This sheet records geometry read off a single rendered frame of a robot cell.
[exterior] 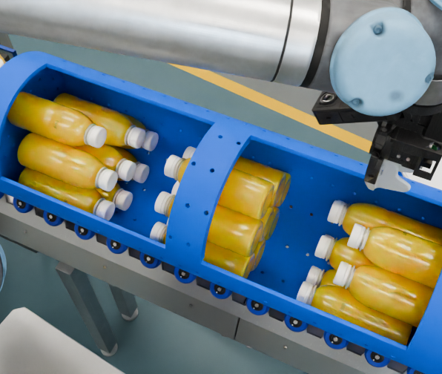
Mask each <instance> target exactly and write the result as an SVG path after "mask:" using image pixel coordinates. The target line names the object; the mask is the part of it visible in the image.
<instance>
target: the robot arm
mask: <svg viewBox="0 0 442 374"><path fill-rule="evenodd" d="M0 32H1V33H9V34H13V35H17V36H25V37H29V38H34V39H41V40H45V41H49V42H57V43H62V44H66V45H73V46H78V47H86V48H90V49H94V50H101V51H106V52H110V53H118V54H122V55H126V56H134V57H139V58H143V59H150V60H154V61H159V62H167V63H171V64H175V65H183V66H187V67H191V68H199V69H203V70H211V71H215V72H220V73H227V74H231V75H236V76H243V77H248V78H252V79H259V80H264V81H268V82H276V83H280V84H284V85H292V86H296V87H298V86H300V87H304V88H309V89H314V90H318V91H322V92H321V94H320V96H319V97H318V99H317V101H316V102H315V104H314V107H313V108H312V112H313V114H314V116H315V118H316V120H317V121H318V123H319V125H331V124H343V123H356V122H377V124H378V127H377V130H376V132H375V136H374V139H373V141H372V145H371V148H370V150H369V154H371V157H370V160H369V164H368V166H367V169H366V173H365V177H364V181H365V184H366V186H367V187H368V189H370V190H372V191H374V189H375V188H385V189H389V190H393V191H400V192H407V191H409V190H410V188H411V186H410V184H409V183H407V182H406V181H405V180H404V179H402V178H401V177H400V176H399V175H398V172H406V173H412V172H413V174H412V175H415V176H417V177H420V178H423V179H425V180H429V181H431V179H432V177H433V175H434V173H435V170H436V168H437V167H438V164H439V162H440V161H441V158H442V0H0ZM433 161H435V162H436V163H435V165H434V167H433V169H432V172H431V173H429V172H427V171H423V170H421V169H422V168H423V167H424V168H428V169H430V168H431V166H432V162H433ZM6 270H7V262H6V257H5V254H4V250H3V248H2V247H1V245H0V291H1V288H2V286H3V283H4V278H5V275H6Z"/></svg>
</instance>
